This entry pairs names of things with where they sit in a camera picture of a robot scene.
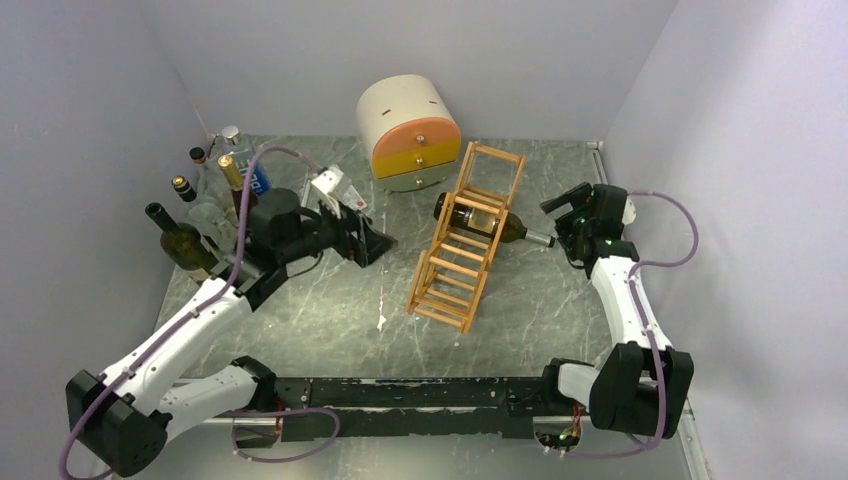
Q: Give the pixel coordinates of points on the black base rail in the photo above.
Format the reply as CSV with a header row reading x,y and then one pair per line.
x,y
511,407

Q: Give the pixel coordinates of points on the round clear glass bottle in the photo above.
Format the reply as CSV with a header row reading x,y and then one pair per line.
x,y
204,187

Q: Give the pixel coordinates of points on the dark green wine bottle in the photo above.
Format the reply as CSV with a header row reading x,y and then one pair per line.
x,y
183,244

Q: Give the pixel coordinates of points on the wooden wine rack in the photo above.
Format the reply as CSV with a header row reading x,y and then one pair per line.
x,y
451,273

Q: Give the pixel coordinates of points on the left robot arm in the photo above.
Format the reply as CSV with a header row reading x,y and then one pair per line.
x,y
127,414

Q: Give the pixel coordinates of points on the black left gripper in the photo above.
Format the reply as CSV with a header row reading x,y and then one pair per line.
x,y
369,245

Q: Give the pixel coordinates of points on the round three-drawer storage box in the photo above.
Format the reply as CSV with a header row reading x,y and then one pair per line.
x,y
409,135

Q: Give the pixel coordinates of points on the square clear black-capped bottle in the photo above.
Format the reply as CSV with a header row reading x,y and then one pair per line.
x,y
207,215

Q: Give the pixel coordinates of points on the white plastic card package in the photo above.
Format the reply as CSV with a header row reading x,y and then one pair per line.
x,y
352,199

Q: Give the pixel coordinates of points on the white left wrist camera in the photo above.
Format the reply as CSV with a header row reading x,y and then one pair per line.
x,y
330,186

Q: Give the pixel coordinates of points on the blue square glass bottle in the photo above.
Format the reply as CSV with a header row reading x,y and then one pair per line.
x,y
240,146

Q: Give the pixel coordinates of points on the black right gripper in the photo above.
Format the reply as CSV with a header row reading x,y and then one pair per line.
x,y
579,199

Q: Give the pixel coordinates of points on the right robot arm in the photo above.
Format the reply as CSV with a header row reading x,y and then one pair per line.
x,y
642,386

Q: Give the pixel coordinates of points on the dark red gold-capped bottle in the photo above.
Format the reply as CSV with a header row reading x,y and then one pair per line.
x,y
235,181

